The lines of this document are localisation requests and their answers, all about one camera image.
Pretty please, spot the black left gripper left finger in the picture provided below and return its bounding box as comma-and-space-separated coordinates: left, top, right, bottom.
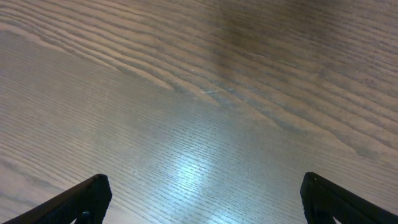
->
4, 174, 112, 224

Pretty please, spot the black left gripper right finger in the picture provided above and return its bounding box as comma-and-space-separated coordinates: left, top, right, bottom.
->
300, 172, 397, 224

